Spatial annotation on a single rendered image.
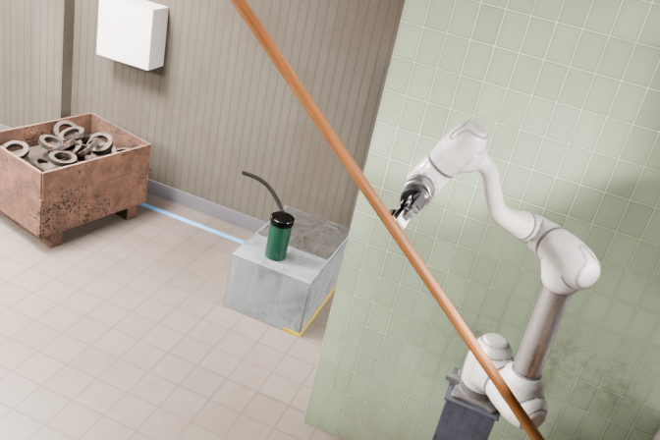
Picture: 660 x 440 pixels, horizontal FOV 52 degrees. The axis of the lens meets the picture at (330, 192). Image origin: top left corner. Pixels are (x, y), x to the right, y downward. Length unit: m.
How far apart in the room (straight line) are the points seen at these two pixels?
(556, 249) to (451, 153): 0.55
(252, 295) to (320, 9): 2.00
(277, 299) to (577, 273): 2.56
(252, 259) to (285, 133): 1.16
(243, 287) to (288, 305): 0.33
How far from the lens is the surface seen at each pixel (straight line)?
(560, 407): 3.53
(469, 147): 1.99
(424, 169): 2.04
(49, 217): 5.03
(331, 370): 3.72
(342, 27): 4.84
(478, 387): 2.79
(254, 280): 4.48
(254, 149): 5.34
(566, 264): 2.31
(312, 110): 1.73
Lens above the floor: 2.77
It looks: 25 degrees down
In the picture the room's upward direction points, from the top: 12 degrees clockwise
